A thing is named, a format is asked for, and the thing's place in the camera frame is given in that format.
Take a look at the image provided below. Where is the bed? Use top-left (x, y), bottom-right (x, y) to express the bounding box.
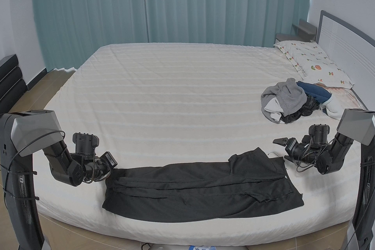
top-left (29, 10), bottom-right (375, 244)

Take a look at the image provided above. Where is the black cable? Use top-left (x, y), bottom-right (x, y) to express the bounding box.
top-left (3, 131), bottom-right (66, 185)

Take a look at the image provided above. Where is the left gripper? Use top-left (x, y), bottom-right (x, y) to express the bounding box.
top-left (93, 151), bottom-right (118, 182)

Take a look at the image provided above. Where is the black chest of drawers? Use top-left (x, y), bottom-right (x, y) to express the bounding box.
top-left (0, 54), bottom-right (29, 115)

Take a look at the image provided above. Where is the black T-shirt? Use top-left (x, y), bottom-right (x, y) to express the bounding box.
top-left (102, 147), bottom-right (304, 219)

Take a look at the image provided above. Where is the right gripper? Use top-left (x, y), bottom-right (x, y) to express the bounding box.
top-left (272, 137), bottom-right (309, 165)

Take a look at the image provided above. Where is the pile of clothes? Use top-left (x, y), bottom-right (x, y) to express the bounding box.
top-left (261, 78), bottom-right (342, 124)

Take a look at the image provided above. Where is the grey bedside table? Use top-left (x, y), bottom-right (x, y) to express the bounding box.
top-left (275, 19), bottom-right (318, 43)

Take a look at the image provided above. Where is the white printed pillow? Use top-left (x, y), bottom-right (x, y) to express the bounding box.
top-left (274, 40), bottom-right (354, 89)

